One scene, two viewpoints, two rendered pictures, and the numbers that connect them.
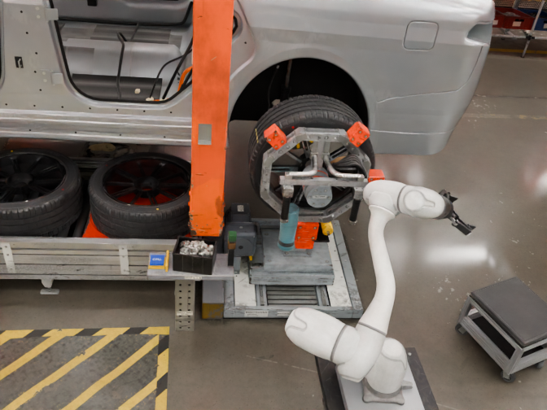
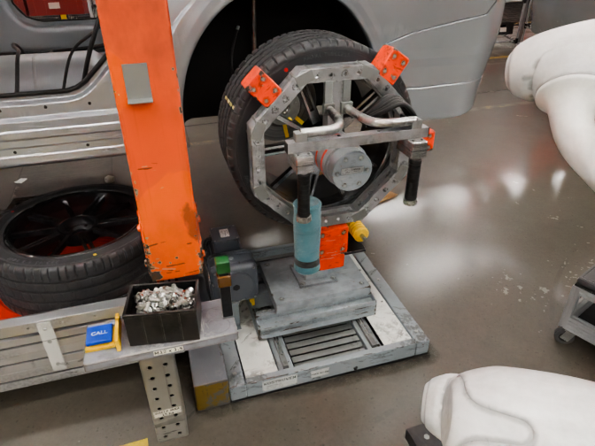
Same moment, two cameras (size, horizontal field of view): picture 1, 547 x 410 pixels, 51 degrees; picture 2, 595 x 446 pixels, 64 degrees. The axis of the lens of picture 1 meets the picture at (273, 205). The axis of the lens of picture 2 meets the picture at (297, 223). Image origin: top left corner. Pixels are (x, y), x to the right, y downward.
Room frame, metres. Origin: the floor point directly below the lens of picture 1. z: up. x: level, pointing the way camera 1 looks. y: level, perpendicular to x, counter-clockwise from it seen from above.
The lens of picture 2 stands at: (1.02, 0.12, 1.45)
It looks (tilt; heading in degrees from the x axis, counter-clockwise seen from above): 31 degrees down; 352
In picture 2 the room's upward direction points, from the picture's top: straight up
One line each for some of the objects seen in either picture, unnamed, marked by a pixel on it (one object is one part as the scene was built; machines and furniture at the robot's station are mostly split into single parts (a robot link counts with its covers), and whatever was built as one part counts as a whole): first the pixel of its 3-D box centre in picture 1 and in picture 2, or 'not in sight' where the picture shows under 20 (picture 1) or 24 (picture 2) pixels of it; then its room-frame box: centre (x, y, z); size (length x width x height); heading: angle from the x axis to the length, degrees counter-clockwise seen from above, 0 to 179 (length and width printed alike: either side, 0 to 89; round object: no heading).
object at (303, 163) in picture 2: (286, 187); (300, 158); (2.23, -0.05, 0.93); 0.09 x 0.05 x 0.05; 9
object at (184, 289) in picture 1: (185, 297); (163, 385); (2.13, 0.41, 0.21); 0.10 x 0.10 x 0.42; 9
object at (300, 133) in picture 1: (314, 176); (331, 149); (2.45, -0.19, 0.85); 0.54 x 0.07 x 0.54; 99
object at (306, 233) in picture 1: (304, 228); (325, 238); (2.49, -0.19, 0.48); 0.16 x 0.12 x 0.17; 9
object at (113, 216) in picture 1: (147, 196); (82, 244); (2.74, 0.76, 0.39); 0.66 x 0.66 x 0.24
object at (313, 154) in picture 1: (302, 159); (315, 110); (2.32, -0.11, 1.03); 0.19 x 0.18 x 0.11; 9
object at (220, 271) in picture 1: (191, 266); (162, 331); (2.13, 0.38, 0.44); 0.43 x 0.17 x 0.03; 99
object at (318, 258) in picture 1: (298, 235); (312, 255); (2.62, -0.16, 0.32); 0.40 x 0.30 x 0.28; 99
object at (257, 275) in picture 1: (289, 259); (305, 292); (2.62, -0.13, 0.13); 0.50 x 0.36 x 0.10; 99
